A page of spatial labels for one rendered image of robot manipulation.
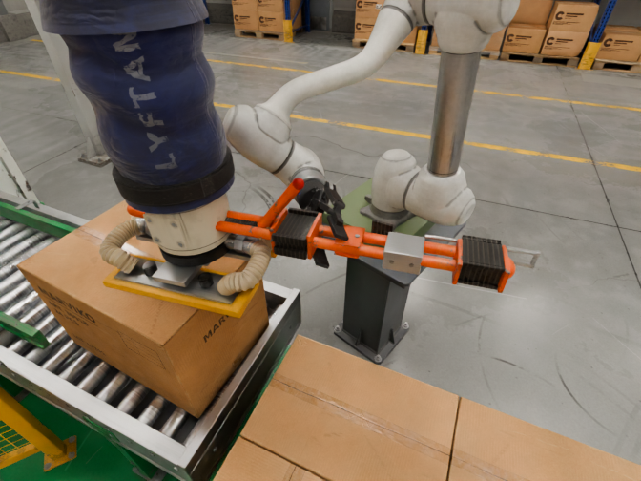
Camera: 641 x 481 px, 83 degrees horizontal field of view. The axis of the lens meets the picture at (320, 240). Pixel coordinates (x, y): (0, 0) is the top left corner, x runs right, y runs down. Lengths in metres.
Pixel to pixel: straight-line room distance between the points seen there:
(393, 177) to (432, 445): 0.87
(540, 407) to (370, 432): 1.09
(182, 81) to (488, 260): 0.58
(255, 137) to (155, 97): 0.31
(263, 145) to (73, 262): 0.71
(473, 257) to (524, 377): 1.56
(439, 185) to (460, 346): 1.14
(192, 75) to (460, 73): 0.71
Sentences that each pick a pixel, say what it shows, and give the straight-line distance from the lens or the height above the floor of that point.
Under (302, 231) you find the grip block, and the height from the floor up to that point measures 1.26.
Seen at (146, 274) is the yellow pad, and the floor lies 1.13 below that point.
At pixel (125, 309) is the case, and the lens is 1.10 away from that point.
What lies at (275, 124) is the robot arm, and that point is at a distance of 0.90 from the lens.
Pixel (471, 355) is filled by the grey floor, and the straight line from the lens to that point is 2.17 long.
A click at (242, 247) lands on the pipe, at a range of 0.81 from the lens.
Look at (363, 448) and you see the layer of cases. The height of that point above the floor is 0.54.
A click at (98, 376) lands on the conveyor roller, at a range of 1.54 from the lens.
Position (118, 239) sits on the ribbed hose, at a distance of 0.94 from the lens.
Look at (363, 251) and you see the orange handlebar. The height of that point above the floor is 1.25.
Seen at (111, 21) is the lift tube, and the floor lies 1.62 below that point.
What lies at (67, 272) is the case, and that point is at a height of 0.95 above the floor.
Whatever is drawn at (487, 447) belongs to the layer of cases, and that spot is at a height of 0.54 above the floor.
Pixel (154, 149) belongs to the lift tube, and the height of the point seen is 1.43.
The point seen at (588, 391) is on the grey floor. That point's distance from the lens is 2.32.
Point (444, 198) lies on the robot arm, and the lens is 1.27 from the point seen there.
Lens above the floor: 1.70
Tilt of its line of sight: 40 degrees down
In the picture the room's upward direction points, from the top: straight up
